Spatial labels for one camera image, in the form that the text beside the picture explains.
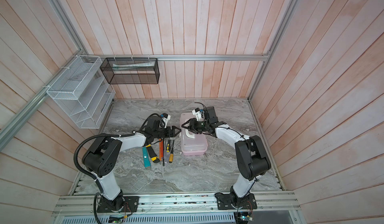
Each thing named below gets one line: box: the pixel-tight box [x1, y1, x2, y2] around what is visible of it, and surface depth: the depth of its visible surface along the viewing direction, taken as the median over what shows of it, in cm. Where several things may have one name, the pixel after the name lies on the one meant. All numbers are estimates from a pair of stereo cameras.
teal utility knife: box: [142, 146, 152, 170], surface depth 90 cm
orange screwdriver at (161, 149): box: [159, 138, 164, 161], surface depth 93 cm
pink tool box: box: [180, 112, 208, 156], surface depth 87 cm
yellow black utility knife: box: [145, 144, 160, 163], surface depth 92 cm
